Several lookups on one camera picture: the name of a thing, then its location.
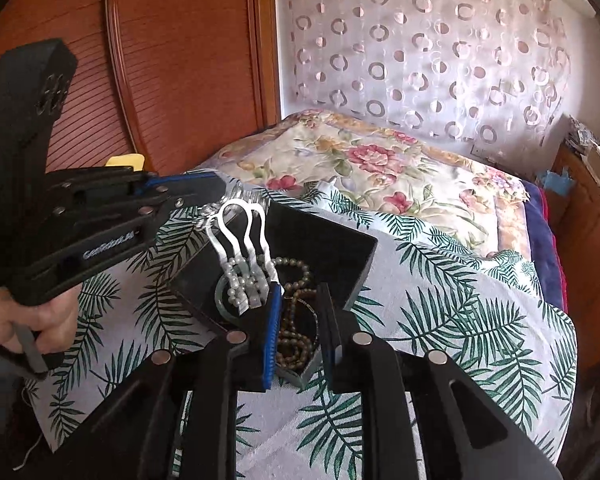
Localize person's left hand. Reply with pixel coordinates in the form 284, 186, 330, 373
0, 280, 83, 356

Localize floral bedspread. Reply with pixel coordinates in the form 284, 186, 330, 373
195, 109, 531, 261

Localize patterned cloth pile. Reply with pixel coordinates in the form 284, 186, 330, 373
567, 115, 600, 151

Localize green jade bangle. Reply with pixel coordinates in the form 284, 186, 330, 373
214, 282, 248, 317

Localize blue bag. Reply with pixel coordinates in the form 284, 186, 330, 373
537, 167, 573, 196

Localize circle print curtain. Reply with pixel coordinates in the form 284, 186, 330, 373
275, 0, 573, 148

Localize brown bead necklace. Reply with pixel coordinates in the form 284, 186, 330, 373
275, 257, 321, 368

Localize navy blanket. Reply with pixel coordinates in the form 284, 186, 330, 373
520, 180, 566, 311

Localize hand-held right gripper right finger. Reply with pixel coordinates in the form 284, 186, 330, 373
317, 282, 563, 480

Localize red blanket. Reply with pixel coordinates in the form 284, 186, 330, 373
540, 187, 567, 311

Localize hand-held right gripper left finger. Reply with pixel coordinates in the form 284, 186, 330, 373
45, 282, 286, 480

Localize clear pearl hair clips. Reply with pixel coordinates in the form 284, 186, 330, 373
200, 187, 281, 316

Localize leaf print cloth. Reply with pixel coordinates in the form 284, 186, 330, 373
22, 180, 578, 480

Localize wooden wardrobe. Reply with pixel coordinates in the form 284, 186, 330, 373
0, 0, 281, 181

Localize black box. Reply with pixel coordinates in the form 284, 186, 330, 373
170, 200, 378, 391

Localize wooden cabinet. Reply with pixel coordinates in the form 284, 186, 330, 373
550, 145, 600, 376

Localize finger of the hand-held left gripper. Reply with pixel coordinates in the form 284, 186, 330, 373
45, 166, 227, 202
52, 187, 218, 223

